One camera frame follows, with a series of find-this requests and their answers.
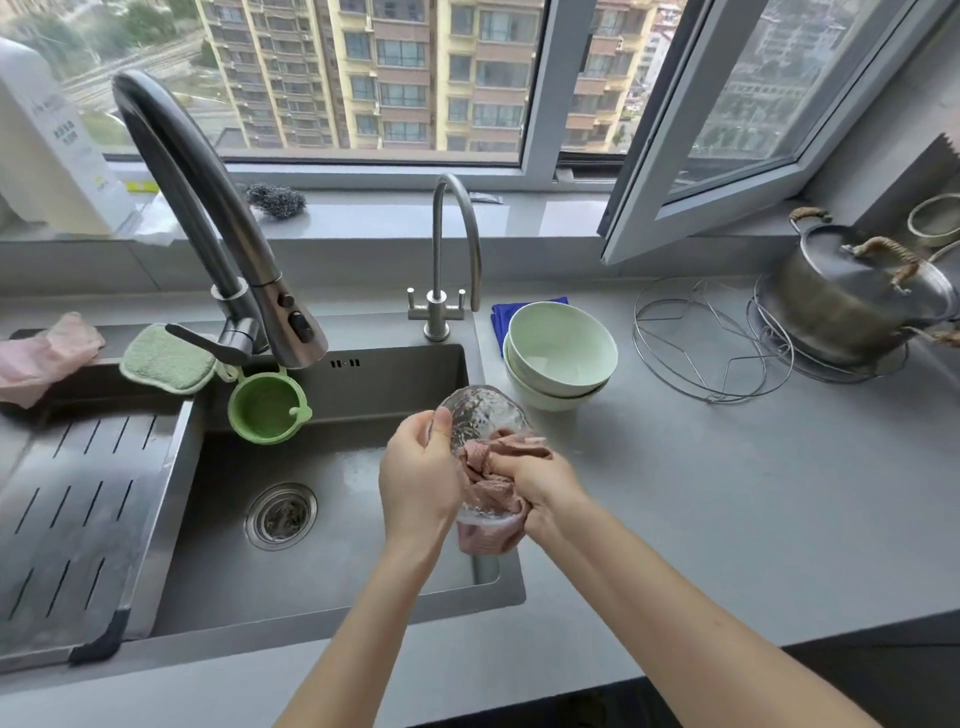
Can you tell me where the person's right hand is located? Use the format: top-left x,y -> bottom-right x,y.
483,449 -> 592,550

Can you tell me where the person's left hand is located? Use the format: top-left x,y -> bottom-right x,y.
378,407 -> 468,560

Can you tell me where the pink dish cloth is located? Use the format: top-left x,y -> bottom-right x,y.
453,431 -> 556,558

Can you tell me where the pale green bowl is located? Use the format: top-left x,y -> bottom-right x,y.
502,337 -> 610,414
506,301 -> 620,399

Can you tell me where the small clear glass bowl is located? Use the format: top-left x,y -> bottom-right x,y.
431,384 -> 535,528

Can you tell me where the person's right forearm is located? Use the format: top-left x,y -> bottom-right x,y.
536,500 -> 883,728

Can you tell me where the person's left forearm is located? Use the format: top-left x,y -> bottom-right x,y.
273,539 -> 451,728

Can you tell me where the dark pull-down kitchen faucet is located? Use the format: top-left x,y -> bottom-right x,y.
110,69 -> 330,370

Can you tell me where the stainless steel sink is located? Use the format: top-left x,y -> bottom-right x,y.
0,311 -> 528,678

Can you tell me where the sink drain strainer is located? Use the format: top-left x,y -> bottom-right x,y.
243,482 -> 319,553

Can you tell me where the green silicone cup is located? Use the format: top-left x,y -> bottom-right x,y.
227,363 -> 314,446

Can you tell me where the blue cloth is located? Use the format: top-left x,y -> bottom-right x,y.
491,296 -> 571,358

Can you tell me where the small steel drinking faucet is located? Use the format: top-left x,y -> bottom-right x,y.
407,173 -> 484,344

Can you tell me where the green sponge pad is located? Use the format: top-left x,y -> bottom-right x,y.
118,323 -> 220,397

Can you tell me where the stainless steel pot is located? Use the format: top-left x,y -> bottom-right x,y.
757,207 -> 960,367

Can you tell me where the steel wool scrubber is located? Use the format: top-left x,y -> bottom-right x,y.
245,182 -> 309,221

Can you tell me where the open grey window sash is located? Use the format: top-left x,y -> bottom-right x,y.
597,0 -> 939,266

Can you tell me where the steel slotted drain tray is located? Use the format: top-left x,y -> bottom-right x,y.
0,408 -> 190,670

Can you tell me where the steel pot lid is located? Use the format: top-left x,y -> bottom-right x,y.
798,223 -> 959,325

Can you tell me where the white plastic packet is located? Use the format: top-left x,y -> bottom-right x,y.
131,191 -> 183,249

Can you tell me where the pink rubber glove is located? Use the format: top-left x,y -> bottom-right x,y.
0,311 -> 108,410

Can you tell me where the yellow apartment building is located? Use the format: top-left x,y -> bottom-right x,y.
194,0 -> 661,157

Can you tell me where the medium steel mesh strainer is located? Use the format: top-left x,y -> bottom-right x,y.
929,239 -> 960,286

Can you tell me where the white pump soap dispenser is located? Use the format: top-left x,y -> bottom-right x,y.
0,37 -> 138,239

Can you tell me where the wire steaming rack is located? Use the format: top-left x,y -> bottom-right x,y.
746,272 -> 911,385
632,277 -> 795,405

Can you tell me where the grey window frame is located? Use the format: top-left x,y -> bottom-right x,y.
0,0 -> 960,268

